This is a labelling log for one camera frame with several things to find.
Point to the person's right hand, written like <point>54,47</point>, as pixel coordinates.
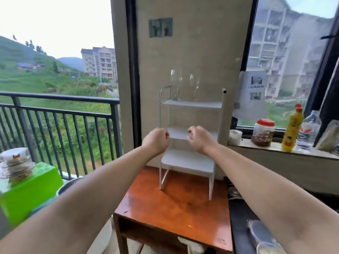
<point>202,140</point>

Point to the person's left hand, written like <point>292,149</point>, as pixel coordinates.
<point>155,141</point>

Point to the person's left fingers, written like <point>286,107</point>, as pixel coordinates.
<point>165,135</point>

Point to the person's right thumb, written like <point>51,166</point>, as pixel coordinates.
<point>190,139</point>

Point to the person's right forearm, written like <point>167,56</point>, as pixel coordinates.
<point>267,190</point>

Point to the person's left forearm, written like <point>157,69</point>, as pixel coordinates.
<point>87,198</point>

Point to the white three-tier metal rack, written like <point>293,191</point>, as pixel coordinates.
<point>185,160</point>

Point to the white toilet paper roll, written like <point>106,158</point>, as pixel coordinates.
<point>235,137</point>

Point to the tall clear wine glass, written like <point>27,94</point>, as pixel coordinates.
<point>173,76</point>

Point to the brown wooden side table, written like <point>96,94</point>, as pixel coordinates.
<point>174,206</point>

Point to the red-lidded plastic jar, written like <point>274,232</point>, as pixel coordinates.
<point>263,133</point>

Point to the white paper sheet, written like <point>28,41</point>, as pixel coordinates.
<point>250,95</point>

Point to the beige apartment building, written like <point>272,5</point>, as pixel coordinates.
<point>100,63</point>

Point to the black metal balcony railing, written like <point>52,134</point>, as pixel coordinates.
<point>66,124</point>

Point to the yellow bottle with red cap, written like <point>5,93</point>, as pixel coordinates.
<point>291,132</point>

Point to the black stove top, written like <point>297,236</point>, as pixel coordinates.
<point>241,227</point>

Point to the black cooking pot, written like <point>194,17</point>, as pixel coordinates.
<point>69,183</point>

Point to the clear plastic water bottle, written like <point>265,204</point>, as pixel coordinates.
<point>307,132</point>

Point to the glass pot lid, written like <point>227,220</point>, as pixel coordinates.
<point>264,239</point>

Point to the grey apartment building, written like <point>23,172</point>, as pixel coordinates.
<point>288,50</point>

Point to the clear plastic bag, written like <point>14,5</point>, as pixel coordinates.
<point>329,140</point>

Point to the bright green box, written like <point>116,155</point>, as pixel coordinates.
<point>29,193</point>

